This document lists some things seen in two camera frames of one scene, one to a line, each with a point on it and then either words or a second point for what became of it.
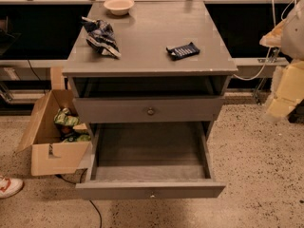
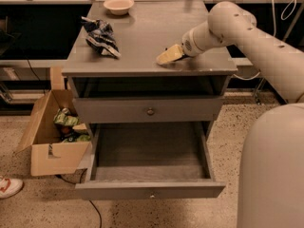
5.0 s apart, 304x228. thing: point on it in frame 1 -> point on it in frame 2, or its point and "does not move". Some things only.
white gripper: x=294 y=38 -> x=190 y=45
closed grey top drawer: x=146 y=109 does not move
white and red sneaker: x=9 y=186 does not move
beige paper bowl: x=119 y=6 does not move
